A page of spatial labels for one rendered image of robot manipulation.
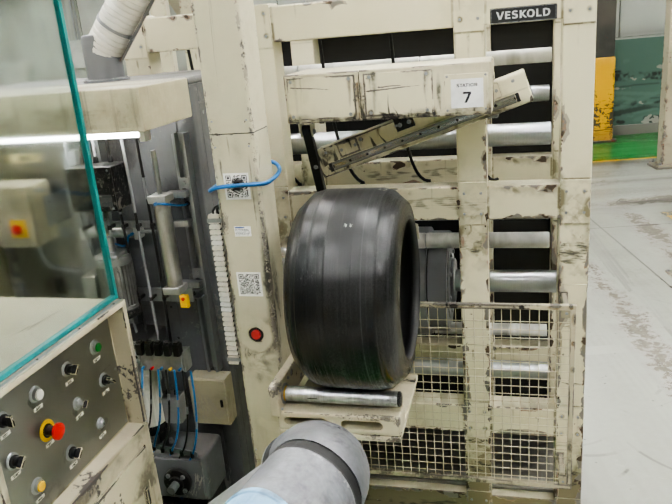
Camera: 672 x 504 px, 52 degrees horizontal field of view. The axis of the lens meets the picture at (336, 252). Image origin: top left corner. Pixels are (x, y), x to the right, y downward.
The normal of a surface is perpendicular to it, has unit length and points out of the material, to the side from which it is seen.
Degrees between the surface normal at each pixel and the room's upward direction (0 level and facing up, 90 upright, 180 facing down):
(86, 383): 90
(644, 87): 90
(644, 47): 90
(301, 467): 14
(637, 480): 0
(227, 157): 90
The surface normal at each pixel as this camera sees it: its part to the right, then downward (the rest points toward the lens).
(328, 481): 0.55, -0.62
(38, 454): 0.97, 0.00
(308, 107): -0.24, 0.32
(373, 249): 0.04, -0.38
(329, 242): -0.22, -0.46
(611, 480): -0.08, -0.95
